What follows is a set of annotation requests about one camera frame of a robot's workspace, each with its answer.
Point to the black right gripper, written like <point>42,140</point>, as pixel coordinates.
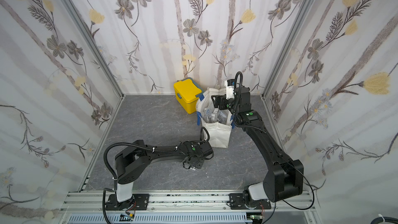
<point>218,101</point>

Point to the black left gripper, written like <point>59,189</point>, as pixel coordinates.
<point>200,166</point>

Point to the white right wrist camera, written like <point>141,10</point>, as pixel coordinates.
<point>230,88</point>

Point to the yellow lidded storage box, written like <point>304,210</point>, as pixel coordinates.
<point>187,93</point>

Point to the white canvas bag blue handles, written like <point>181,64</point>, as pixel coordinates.
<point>217,122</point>

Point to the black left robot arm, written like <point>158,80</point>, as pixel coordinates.
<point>127,161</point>

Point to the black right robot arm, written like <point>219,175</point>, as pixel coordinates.
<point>285,177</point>

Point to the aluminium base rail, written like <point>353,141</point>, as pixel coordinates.
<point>183,207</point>

